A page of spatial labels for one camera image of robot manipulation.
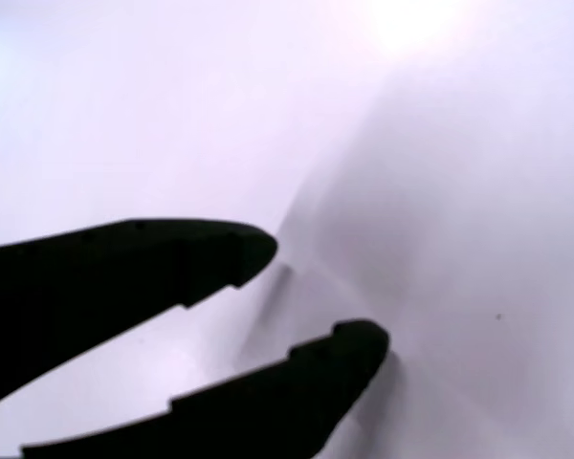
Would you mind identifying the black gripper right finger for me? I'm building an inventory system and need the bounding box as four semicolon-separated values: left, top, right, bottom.
20;318;392;459

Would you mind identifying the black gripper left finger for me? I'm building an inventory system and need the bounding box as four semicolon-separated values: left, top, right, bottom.
0;218;279;434

